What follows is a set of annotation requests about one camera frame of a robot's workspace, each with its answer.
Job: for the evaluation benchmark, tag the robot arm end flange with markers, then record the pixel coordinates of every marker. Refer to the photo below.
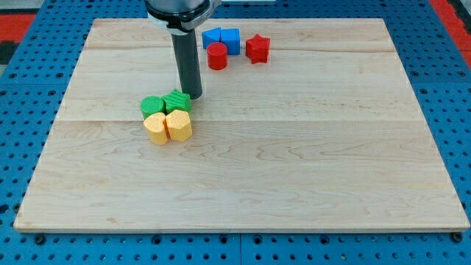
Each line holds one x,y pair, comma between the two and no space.
179,17

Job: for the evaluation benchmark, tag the yellow hexagon block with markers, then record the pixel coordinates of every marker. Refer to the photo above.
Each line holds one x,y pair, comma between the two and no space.
179,125

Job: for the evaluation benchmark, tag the green star block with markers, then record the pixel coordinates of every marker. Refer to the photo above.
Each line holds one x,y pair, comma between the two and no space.
177,100

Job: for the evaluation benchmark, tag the yellow heart block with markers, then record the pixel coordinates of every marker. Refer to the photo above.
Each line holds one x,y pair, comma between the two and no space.
156,128

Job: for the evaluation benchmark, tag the red cylinder block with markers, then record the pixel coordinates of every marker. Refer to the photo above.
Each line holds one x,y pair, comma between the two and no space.
217,56

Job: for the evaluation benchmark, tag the red star block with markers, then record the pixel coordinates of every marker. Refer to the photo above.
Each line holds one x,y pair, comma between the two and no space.
257,49

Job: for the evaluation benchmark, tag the green cylinder block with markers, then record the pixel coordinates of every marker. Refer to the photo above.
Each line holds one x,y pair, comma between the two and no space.
151,105

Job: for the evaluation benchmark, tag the light wooden board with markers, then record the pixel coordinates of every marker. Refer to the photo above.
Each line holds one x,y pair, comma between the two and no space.
326,137

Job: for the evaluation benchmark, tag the blue cube block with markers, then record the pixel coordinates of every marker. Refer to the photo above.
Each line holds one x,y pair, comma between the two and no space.
231,39

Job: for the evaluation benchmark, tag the blue triangle block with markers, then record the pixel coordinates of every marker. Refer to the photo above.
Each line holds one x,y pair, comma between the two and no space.
211,36

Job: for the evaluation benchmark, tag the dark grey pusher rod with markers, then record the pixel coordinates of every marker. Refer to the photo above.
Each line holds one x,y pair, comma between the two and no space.
187,59

